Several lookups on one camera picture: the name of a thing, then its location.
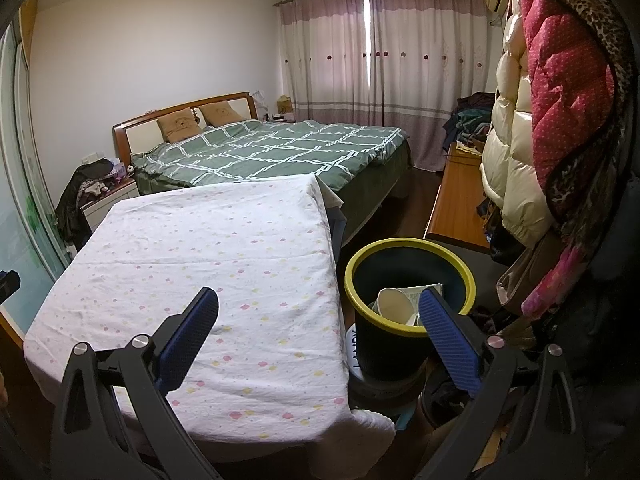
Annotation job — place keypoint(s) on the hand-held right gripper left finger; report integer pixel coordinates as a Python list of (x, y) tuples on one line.
[(185, 340)]

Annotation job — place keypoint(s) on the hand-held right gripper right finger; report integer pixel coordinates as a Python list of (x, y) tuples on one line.
[(450, 345)]

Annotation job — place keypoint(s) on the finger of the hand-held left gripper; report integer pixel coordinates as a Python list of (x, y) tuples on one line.
[(7, 285)]

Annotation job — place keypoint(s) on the white box with flower print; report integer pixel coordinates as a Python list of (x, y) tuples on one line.
[(435, 290)]

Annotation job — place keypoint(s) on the dark bin with yellow rim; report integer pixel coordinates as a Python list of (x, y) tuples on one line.
[(390, 355)]

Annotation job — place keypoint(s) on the white round jar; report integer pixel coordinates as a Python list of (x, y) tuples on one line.
[(395, 305)]

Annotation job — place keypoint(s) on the white floral tablecloth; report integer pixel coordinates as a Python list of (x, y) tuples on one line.
[(225, 260)]

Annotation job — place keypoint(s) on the beige bag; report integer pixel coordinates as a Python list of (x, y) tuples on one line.
[(515, 280)]

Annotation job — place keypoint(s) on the wardrobe sliding door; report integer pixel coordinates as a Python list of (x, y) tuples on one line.
[(30, 185)]

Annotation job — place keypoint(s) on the dark clothes heap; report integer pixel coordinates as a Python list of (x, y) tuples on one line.
[(72, 195)]

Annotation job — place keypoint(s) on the pink floral cloth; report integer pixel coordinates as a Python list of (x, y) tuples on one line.
[(555, 280)]

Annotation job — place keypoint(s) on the white nightstand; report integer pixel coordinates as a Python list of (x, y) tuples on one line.
[(112, 205)]

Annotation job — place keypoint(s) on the wooden cabinet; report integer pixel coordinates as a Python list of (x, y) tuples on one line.
[(455, 205)]

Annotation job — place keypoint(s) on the wooden bed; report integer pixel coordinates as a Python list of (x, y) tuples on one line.
[(380, 185)]

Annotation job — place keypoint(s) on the cream down jacket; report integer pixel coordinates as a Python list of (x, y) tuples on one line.
[(515, 175)]

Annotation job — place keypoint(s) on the green checked duvet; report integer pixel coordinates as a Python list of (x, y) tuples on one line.
[(280, 155)]

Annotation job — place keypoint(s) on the brown pillow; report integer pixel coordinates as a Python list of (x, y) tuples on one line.
[(222, 114), (179, 124)]

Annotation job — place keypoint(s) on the pile of mixed clothes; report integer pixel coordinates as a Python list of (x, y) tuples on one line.
[(467, 120)]

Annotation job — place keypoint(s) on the small cardboard box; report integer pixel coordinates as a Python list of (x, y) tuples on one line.
[(285, 105)]

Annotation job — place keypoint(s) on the wide pink white curtain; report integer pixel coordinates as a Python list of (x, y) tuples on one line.
[(430, 80)]

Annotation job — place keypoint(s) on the red dotted quilted jacket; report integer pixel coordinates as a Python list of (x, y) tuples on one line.
[(565, 95)]

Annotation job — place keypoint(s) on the narrow pink white curtain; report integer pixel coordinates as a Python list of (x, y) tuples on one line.
[(325, 60)]

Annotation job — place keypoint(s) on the wall socket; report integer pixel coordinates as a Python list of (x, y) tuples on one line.
[(92, 157)]

